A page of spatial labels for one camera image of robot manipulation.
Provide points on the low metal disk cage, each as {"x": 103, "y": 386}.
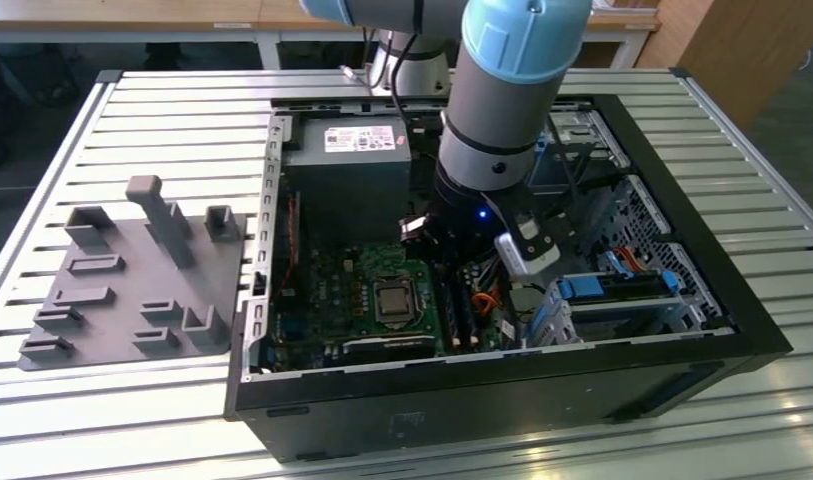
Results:
{"x": 647, "y": 312}

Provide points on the white power supply label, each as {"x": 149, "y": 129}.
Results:
{"x": 360, "y": 139}

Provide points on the brown wooden cabinet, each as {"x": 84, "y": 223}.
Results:
{"x": 747, "y": 50}

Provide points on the blue drive bay latch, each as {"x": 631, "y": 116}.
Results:
{"x": 543, "y": 142}

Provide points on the grey parts rack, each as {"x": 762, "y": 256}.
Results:
{"x": 127, "y": 280}

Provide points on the silver CPU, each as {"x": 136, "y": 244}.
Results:
{"x": 393, "y": 300}

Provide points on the grey power supply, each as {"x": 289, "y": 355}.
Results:
{"x": 347, "y": 200}

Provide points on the tall metal drive cage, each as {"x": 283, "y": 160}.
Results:
{"x": 583, "y": 132}

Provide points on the blue disk carrier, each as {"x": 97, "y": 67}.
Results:
{"x": 580, "y": 289}

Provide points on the small dark box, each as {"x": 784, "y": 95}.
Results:
{"x": 528, "y": 301}

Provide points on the green motherboard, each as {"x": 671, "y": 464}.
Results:
{"x": 333, "y": 300}

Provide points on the black PC case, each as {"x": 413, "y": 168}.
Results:
{"x": 447, "y": 400}

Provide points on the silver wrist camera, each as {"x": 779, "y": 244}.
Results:
{"x": 530, "y": 255}

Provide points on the wooden desk white frame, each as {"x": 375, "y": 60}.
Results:
{"x": 113, "y": 10}

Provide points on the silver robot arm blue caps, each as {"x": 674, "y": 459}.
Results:
{"x": 500, "y": 100}

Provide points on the black table corner cap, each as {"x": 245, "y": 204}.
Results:
{"x": 108, "y": 76}
{"x": 680, "y": 72}

